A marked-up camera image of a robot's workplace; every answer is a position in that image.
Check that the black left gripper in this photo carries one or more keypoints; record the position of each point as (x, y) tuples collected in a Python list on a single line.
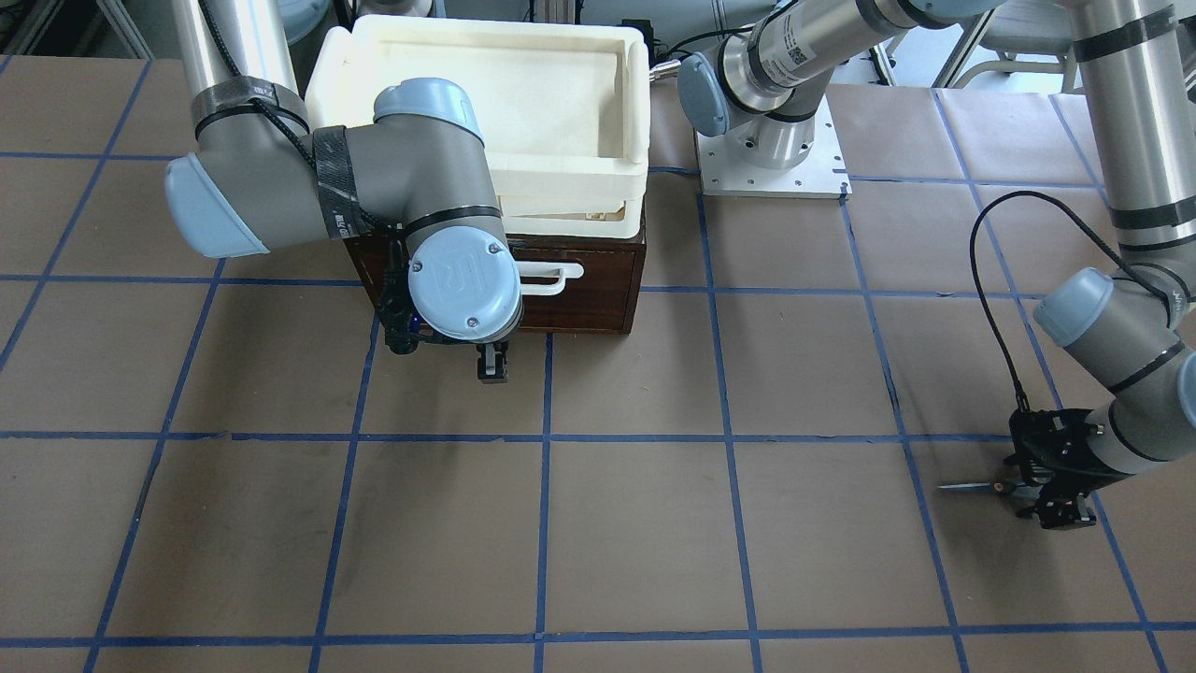
[(1074, 465)]

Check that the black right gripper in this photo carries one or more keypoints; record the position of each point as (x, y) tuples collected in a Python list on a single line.
[(491, 361)]

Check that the orange handled black scissors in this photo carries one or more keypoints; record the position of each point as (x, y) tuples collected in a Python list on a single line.
[(981, 486)]

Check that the dark wooden drawer box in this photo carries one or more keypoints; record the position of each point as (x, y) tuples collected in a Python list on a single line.
[(598, 280)]

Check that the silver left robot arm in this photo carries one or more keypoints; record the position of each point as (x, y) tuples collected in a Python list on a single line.
[(762, 84)]

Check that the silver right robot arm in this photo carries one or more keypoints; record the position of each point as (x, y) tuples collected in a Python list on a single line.
[(263, 177)]

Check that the white plastic tray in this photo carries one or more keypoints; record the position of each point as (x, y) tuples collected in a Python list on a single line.
[(563, 109)]

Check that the white drawer handle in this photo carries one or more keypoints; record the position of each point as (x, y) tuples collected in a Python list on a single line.
[(538, 278)]

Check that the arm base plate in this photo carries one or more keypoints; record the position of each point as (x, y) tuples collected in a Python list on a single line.
[(770, 158)]

